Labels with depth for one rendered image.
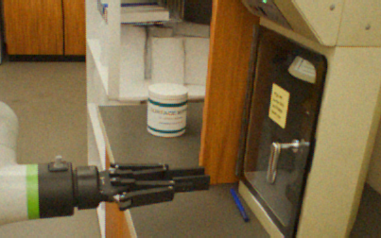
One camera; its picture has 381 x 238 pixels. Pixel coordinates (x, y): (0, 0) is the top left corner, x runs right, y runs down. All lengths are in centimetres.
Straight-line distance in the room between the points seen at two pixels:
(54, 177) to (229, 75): 55
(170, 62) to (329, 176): 128
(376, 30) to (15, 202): 66
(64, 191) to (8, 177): 9
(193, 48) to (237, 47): 98
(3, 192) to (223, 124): 61
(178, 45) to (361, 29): 133
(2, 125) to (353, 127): 62
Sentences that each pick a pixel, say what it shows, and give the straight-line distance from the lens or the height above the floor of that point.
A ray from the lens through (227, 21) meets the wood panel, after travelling 114.
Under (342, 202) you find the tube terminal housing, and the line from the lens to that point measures 99.
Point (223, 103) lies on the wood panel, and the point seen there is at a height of 117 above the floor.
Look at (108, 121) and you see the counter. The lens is 166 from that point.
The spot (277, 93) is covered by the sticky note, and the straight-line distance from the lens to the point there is 100.
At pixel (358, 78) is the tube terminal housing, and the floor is 135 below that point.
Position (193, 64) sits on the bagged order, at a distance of 214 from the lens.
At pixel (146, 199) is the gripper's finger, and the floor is 114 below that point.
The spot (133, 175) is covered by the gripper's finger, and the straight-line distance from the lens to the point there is 86.
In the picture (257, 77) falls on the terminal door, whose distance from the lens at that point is 109.
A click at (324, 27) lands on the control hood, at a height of 144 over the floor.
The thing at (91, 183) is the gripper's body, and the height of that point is 117.
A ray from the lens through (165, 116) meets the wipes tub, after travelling 152.
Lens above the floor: 157
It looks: 22 degrees down
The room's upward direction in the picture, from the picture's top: 6 degrees clockwise
